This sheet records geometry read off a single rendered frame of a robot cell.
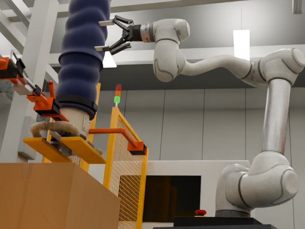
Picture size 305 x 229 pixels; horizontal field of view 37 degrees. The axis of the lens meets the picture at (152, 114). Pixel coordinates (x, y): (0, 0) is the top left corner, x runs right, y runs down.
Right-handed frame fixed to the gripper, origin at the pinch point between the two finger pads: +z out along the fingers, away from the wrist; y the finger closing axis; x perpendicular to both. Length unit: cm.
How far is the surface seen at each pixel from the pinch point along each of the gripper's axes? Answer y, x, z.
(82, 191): 71, 8, 0
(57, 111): 35.3, 4.7, 16.8
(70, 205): 79, -2, 0
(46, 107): 36.0, -0.4, 19.9
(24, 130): -9, 129, 111
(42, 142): 47, 14, 27
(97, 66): -1.3, 28.5, 11.7
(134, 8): -167, 191, 56
